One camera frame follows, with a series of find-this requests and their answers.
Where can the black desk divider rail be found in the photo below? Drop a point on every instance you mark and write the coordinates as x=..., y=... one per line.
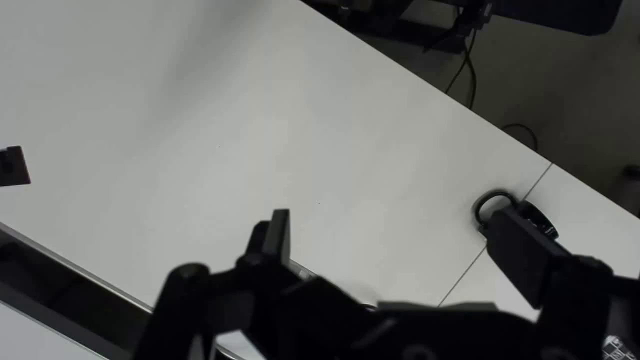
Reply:
x=41, y=281

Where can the black mug with white print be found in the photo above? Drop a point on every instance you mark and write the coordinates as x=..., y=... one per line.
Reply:
x=478, y=212

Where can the black office chair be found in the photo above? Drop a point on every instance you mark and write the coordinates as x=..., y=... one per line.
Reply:
x=561, y=13

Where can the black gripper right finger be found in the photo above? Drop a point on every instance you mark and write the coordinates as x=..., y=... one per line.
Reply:
x=532, y=267

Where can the small black square object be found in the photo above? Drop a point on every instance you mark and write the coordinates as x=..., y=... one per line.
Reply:
x=12, y=167

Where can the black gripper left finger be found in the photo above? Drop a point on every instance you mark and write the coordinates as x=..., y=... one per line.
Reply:
x=280, y=241

